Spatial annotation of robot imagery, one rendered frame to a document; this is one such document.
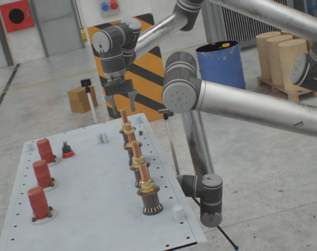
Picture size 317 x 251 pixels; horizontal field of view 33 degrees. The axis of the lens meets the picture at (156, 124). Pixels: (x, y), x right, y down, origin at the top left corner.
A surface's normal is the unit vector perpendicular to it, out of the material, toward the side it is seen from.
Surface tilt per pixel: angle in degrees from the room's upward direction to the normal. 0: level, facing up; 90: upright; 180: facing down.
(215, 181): 15
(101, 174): 0
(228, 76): 90
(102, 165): 0
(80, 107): 90
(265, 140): 0
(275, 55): 90
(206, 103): 97
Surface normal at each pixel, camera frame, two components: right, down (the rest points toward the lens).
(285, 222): -0.21, -0.93
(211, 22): 0.15, 0.29
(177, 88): -0.07, 0.36
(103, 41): -0.58, 0.37
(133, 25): 0.29, -0.74
